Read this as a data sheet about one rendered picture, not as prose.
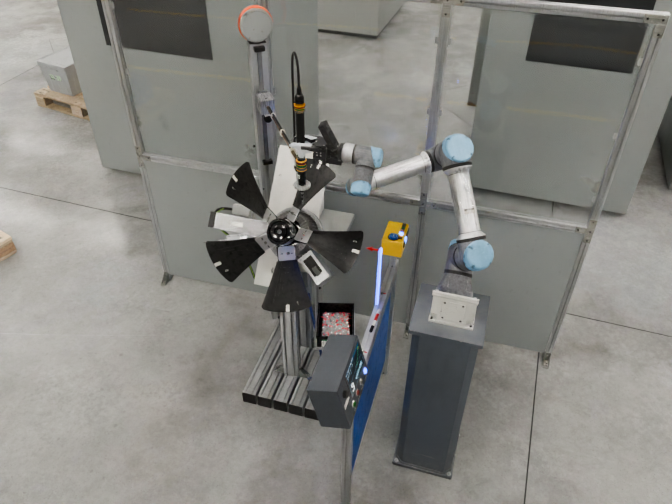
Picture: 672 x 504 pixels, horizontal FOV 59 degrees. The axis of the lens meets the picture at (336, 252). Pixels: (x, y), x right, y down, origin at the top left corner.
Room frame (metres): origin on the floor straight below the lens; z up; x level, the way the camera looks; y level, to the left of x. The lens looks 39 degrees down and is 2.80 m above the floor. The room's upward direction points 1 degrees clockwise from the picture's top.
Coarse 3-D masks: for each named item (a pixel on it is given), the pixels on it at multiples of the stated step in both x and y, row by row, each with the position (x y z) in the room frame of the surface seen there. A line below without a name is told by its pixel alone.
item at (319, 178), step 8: (312, 160) 2.33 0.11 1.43; (312, 168) 2.29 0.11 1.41; (320, 168) 2.26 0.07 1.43; (328, 168) 2.24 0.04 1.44; (312, 176) 2.25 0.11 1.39; (320, 176) 2.22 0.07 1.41; (328, 176) 2.20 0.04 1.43; (312, 184) 2.21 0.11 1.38; (320, 184) 2.19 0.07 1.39; (296, 192) 2.27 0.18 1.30; (304, 192) 2.21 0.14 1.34; (312, 192) 2.18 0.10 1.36; (296, 200) 2.21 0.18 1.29; (304, 200) 2.17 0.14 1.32
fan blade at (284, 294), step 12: (276, 264) 2.00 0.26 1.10; (288, 264) 2.02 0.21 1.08; (276, 276) 1.97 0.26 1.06; (288, 276) 1.98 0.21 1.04; (300, 276) 2.01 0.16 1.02; (276, 288) 1.93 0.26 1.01; (288, 288) 1.95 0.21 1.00; (300, 288) 1.97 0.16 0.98; (264, 300) 1.90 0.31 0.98; (276, 300) 1.90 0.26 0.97; (288, 300) 1.92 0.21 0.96; (300, 300) 1.94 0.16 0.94
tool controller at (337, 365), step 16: (336, 336) 1.45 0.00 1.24; (352, 336) 1.43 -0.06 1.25; (336, 352) 1.37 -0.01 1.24; (352, 352) 1.36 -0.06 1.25; (320, 368) 1.30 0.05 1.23; (336, 368) 1.29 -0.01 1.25; (352, 368) 1.32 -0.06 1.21; (320, 384) 1.23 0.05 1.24; (336, 384) 1.22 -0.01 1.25; (320, 400) 1.20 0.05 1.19; (336, 400) 1.19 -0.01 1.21; (352, 400) 1.25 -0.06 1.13; (320, 416) 1.21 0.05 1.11; (336, 416) 1.19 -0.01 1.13; (352, 416) 1.22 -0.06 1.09
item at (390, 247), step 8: (392, 224) 2.34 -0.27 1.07; (400, 224) 2.34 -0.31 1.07; (408, 224) 2.34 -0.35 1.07; (392, 232) 2.27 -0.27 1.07; (384, 240) 2.21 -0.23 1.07; (392, 240) 2.21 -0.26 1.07; (400, 240) 2.21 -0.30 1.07; (384, 248) 2.21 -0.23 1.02; (392, 248) 2.20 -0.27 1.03; (400, 248) 2.19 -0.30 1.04; (400, 256) 2.19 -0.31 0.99
